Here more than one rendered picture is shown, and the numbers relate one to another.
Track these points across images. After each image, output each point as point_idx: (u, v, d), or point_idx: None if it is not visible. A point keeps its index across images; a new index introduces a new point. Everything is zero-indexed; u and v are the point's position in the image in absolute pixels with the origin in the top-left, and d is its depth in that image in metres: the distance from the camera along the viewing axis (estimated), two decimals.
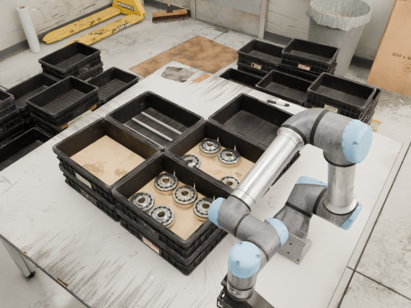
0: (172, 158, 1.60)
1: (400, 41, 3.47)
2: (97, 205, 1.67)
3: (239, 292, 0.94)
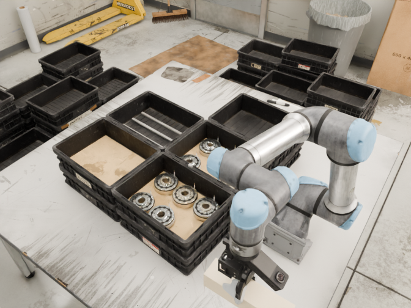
0: (172, 158, 1.60)
1: (400, 41, 3.47)
2: (97, 205, 1.67)
3: (243, 249, 0.81)
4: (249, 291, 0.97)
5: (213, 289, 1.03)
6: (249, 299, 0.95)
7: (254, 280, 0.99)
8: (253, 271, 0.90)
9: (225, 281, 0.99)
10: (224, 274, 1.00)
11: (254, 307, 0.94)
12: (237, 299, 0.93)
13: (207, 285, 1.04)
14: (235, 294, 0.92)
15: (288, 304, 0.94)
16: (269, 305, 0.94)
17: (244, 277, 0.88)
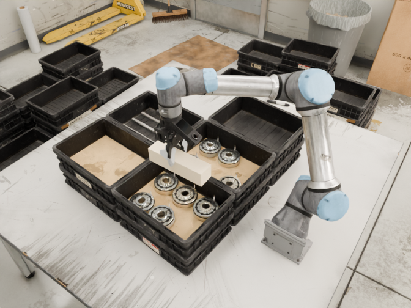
0: None
1: (400, 41, 3.47)
2: (97, 205, 1.67)
3: (166, 110, 1.19)
4: (180, 157, 1.35)
5: (156, 161, 1.40)
6: (178, 161, 1.33)
7: (184, 151, 1.37)
8: (178, 136, 1.28)
9: None
10: (162, 148, 1.38)
11: (181, 166, 1.32)
12: (169, 158, 1.30)
13: (151, 159, 1.41)
14: (167, 154, 1.30)
15: (206, 164, 1.32)
16: (192, 164, 1.32)
17: (170, 137, 1.25)
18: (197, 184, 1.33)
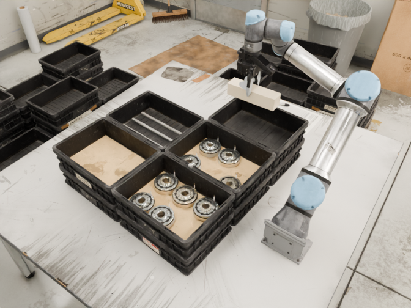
0: (172, 158, 1.60)
1: (400, 41, 3.47)
2: (97, 205, 1.67)
3: (251, 45, 1.52)
4: (254, 88, 1.68)
5: (233, 94, 1.73)
6: (254, 91, 1.66)
7: (257, 85, 1.70)
8: (257, 69, 1.61)
9: None
10: None
11: (257, 95, 1.65)
12: (248, 87, 1.63)
13: (229, 93, 1.74)
14: (246, 84, 1.63)
15: (277, 93, 1.65)
16: (265, 93, 1.65)
17: (252, 69, 1.58)
18: (270, 110, 1.66)
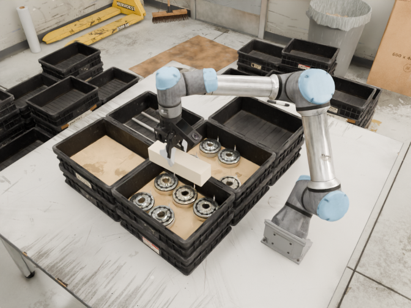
0: None
1: (400, 41, 3.47)
2: (97, 205, 1.67)
3: (166, 110, 1.19)
4: (180, 157, 1.34)
5: (156, 161, 1.40)
6: (178, 161, 1.33)
7: (183, 151, 1.37)
8: (178, 136, 1.28)
9: None
10: (162, 148, 1.38)
11: (181, 166, 1.32)
12: (168, 158, 1.30)
13: (151, 159, 1.41)
14: (167, 154, 1.30)
15: (206, 164, 1.32)
16: (192, 164, 1.32)
17: (170, 137, 1.25)
18: (197, 184, 1.33)
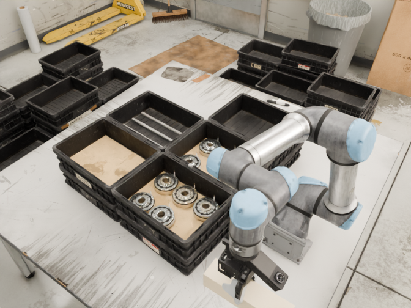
0: (172, 158, 1.60)
1: (400, 41, 3.47)
2: (97, 205, 1.67)
3: (243, 249, 0.81)
4: (249, 291, 0.97)
5: (213, 289, 1.03)
6: (249, 299, 0.95)
7: (253, 280, 0.99)
8: (252, 271, 0.90)
9: (225, 281, 0.99)
10: (224, 275, 1.00)
11: (254, 307, 0.94)
12: (236, 299, 0.93)
13: (206, 285, 1.04)
14: (235, 294, 0.92)
15: (288, 304, 0.94)
16: (268, 305, 0.94)
17: (243, 277, 0.88)
18: None
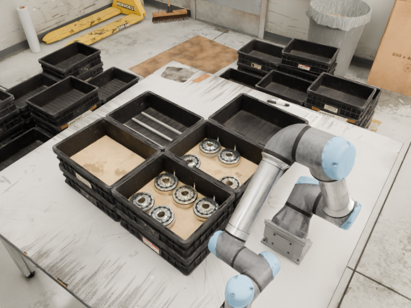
0: (172, 158, 1.60)
1: (400, 41, 3.47)
2: (97, 205, 1.67)
3: None
4: None
5: None
6: None
7: None
8: None
9: None
10: None
11: None
12: None
13: None
14: None
15: None
16: None
17: None
18: None
